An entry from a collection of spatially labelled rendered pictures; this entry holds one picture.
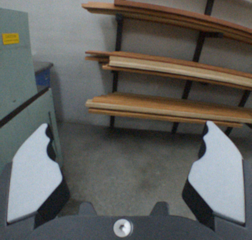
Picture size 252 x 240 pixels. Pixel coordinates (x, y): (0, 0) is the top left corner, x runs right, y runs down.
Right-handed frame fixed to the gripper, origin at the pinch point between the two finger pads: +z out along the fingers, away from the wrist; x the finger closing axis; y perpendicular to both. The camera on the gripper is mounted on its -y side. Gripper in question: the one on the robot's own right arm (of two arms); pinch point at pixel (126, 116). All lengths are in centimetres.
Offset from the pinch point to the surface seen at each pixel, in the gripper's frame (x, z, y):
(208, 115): 95, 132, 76
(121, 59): -7, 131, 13
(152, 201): 21, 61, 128
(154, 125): 39, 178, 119
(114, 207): -15, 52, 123
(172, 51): 55, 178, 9
